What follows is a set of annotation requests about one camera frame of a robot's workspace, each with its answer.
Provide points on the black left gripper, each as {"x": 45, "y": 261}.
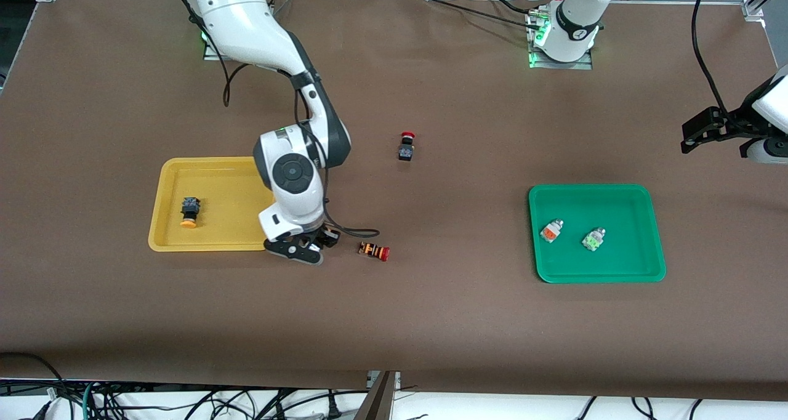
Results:
{"x": 737, "y": 122}

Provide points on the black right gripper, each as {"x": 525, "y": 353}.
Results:
{"x": 322, "y": 234}

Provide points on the yellow button black body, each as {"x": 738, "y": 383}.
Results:
{"x": 189, "y": 212}

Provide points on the white button green face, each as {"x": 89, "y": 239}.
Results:
{"x": 593, "y": 240}

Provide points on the white button orange face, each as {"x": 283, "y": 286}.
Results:
{"x": 551, "y": 231}

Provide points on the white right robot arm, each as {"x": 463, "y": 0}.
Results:
{"x": 246, "y": 13}

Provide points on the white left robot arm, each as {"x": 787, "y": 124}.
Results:
{"x": 578, "y": 13}

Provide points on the red button orange body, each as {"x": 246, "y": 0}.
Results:
{"x": 374, "y": 251}

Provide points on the brown table cover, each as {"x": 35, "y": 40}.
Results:
{"x": 394, "y": 321}

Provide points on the green plastic tray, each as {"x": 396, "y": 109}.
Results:
{"x": 628, "y": 210}

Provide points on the yellow plastic tray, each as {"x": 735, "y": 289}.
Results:
{"x": 215, "y": 192}

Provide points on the red mushroom button black body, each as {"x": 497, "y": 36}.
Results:
{"x": 406, "y": 146}

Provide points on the brown beam under table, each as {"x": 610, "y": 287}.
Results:
{"x": 375, "y": 404}

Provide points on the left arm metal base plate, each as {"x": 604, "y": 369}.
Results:
{"x": 582, "y": 66}

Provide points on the white metal bracket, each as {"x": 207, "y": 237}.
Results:
{"x": 398, "y": 380}

